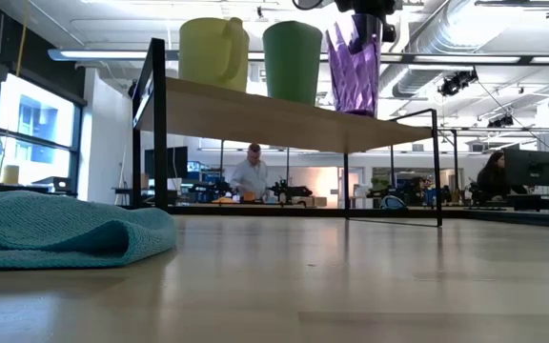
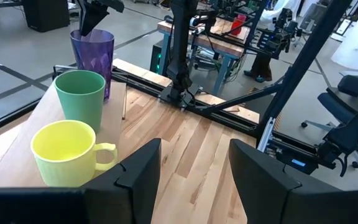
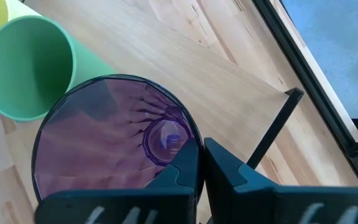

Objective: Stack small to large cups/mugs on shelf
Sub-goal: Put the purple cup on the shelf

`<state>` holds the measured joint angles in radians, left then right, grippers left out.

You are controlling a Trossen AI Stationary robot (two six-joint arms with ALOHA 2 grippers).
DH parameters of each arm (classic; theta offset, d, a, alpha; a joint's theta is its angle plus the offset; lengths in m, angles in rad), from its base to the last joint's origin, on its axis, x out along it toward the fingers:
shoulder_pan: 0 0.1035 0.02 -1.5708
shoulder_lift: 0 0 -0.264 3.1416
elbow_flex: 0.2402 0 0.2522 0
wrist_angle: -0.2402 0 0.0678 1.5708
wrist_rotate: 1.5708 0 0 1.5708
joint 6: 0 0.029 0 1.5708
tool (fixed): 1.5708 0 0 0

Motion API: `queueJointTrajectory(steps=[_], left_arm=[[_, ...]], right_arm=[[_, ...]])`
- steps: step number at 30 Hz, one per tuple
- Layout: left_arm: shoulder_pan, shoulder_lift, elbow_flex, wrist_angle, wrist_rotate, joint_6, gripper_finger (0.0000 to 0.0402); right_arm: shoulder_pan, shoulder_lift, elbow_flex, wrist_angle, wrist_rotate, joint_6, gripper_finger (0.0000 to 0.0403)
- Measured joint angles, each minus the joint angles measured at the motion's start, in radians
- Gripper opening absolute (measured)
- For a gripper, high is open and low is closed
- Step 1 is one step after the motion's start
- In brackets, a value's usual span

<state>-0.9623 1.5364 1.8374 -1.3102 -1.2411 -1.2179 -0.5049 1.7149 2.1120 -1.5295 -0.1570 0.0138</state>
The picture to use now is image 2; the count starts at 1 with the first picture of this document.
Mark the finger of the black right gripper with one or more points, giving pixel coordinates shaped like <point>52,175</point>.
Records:
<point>90,17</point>

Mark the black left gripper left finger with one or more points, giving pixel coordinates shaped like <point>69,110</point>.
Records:
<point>141,186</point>

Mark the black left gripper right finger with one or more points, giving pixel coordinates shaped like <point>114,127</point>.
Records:
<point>259,193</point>

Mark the purple faceted tumbler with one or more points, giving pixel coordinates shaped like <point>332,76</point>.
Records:
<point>95,56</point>

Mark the green plastic cup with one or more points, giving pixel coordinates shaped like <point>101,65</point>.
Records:
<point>79,105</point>

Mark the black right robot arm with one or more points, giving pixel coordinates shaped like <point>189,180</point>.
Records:
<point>179,46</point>

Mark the background black robot arm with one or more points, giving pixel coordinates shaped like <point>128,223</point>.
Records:
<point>278,31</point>

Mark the black speaker box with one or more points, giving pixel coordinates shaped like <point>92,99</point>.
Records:
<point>45,15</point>

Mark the black control box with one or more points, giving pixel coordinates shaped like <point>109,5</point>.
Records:
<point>297,161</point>

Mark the background wooden workbench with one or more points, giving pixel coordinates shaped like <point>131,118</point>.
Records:
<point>219,40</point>

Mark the dark office chair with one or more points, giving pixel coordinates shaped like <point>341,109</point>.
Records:
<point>340,102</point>

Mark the person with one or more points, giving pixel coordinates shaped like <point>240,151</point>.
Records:
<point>259,68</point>

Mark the red cup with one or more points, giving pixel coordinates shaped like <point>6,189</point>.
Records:
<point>238,25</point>

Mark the aluminium profile rail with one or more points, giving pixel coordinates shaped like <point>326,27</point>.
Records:
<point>266,133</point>

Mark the black rig frame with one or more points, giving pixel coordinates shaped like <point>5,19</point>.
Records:
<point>303,59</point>

